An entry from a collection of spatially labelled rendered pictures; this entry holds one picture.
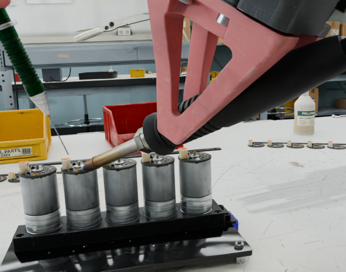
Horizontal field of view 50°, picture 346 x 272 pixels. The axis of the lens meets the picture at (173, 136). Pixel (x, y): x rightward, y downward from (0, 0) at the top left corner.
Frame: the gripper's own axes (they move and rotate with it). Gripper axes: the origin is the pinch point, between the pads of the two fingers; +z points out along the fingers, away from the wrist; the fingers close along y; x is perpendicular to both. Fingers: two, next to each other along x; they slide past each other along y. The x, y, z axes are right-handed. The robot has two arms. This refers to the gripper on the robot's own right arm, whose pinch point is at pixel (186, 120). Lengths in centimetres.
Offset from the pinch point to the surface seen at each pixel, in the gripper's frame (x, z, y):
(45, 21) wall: -333, 138, -276
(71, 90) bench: -152, 107, -154
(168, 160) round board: -2.0, 5.8, -4.9
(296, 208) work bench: 6.7, 7.9, -15.0
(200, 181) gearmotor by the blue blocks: 0.6, 6.1, -5.8
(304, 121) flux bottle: -0.7, 9.6, -45.4
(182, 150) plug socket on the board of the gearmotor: -1.7, 4.8, -5.6
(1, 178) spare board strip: -21.5, 24.1, -7.2
